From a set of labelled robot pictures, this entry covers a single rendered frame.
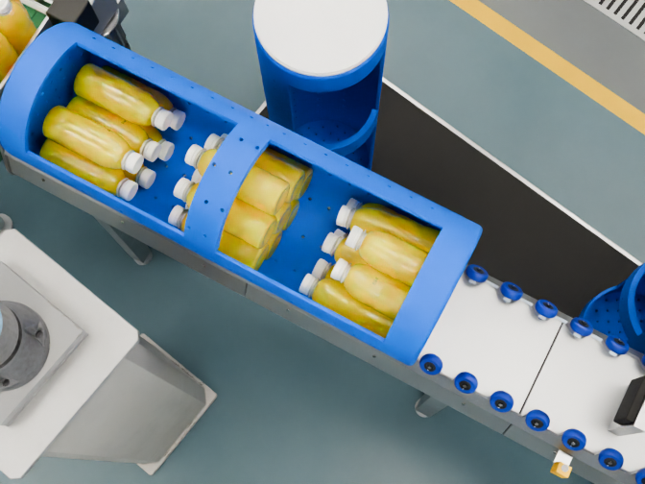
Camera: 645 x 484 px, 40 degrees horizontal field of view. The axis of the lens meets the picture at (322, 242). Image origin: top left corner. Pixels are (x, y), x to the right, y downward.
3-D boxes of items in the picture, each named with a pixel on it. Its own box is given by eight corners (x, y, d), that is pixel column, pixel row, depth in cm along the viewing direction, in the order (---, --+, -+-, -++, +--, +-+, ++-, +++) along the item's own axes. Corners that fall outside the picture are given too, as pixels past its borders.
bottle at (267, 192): (269, 216, 156) (183, 172, 158) (276, 217, 163) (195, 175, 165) (286, 181, 155) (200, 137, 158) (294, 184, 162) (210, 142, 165)
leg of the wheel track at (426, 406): (428, 421, 261) (457, 403, 201) (411, 411, 262) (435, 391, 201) (438, 403, 262) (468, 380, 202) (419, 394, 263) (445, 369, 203)
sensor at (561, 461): (562, 478, 170) (568, 478, 165) (548, 471, 170) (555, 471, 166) (579, 443, 172) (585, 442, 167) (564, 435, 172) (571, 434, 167)
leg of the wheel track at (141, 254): (146, 268, 274) (93, 209, 214) (130, 259, 275) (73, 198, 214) (155, 253, 276) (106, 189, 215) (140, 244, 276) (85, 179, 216)
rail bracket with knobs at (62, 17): (81, 56, 194) (67, 34, 184) (53, 42, 195) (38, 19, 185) (105, 20, 197) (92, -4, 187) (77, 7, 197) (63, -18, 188)
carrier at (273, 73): (258, 165, 267) (328, 226, 261) (223, 20, 182) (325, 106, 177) (321, 100, 272) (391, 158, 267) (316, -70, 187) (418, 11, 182)
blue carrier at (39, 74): (403, 381, 168) (425, 346, 142) (21, 178, 180) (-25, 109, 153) (465, 258, 178) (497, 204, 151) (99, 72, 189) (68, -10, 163)
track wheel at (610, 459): (627, 462, 162) (628, 454, 164) (605, 450, 163) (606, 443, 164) (615, 475, 165) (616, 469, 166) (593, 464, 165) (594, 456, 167)
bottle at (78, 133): (54, 135, 172) (131, 177, 170) (35, 136, 165) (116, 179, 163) (67, 104, 170) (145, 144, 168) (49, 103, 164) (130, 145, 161)
